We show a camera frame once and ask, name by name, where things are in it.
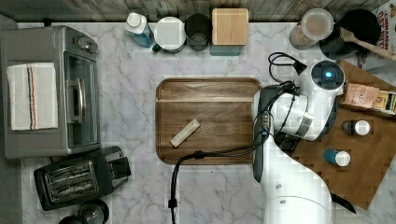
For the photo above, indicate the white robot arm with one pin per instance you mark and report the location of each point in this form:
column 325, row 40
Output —
column 306, row 110

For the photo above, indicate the stick of butter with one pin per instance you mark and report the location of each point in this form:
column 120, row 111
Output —
column 185, row 133

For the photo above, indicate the wooden cutting board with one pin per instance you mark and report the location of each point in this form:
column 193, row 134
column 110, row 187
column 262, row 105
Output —
column 222, row 105

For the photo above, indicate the dark round glass cup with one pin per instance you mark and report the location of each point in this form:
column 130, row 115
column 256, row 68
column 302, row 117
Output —
column 198, row 28

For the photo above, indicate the white lidded jar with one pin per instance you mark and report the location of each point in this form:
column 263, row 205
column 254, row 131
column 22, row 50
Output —
column 169, row 35

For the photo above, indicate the teal canister with wood lid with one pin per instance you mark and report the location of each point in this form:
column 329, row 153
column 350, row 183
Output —
column 230, row 31

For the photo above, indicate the blue liquid bottle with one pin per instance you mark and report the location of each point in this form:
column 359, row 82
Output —
column 138, row 28

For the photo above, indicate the silver toaster oven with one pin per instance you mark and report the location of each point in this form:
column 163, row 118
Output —
column 74, row 55

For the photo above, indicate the black slot toaster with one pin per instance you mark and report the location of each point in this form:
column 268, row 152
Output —
column 81, row 178

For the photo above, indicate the black grinder bottom left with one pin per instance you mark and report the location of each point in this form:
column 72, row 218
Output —
column 94, row 212

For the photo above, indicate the glass jar with white lid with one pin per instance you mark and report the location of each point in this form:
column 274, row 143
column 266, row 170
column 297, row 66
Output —
column 316, row 25

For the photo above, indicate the blue spice jar white cap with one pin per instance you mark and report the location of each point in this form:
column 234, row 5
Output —
column 337, row 157

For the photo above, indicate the dark spice jar white cap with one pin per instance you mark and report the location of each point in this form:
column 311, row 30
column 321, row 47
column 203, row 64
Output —
column 360, row 127

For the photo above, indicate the pink tea box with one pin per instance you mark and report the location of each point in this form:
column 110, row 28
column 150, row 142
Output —
column 360, row 95

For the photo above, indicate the striped white dish towel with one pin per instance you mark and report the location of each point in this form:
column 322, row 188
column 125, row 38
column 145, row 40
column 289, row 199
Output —
column 33, row 96

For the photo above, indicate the wooden spatula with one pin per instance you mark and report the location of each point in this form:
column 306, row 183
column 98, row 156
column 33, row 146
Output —
column 348, row 36

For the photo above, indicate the black round cap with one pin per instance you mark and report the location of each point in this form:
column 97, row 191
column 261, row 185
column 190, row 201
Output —
column 71, row 220

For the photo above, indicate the yellow tea box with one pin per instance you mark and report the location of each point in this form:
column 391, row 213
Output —
column 385, row 102

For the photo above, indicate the black utensil pot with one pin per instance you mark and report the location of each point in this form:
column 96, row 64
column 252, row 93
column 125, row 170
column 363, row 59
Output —
column 362, row 23

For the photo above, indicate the cinnamon cereal box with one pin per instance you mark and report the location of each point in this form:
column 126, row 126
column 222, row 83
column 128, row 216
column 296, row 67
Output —
column 386, row 16

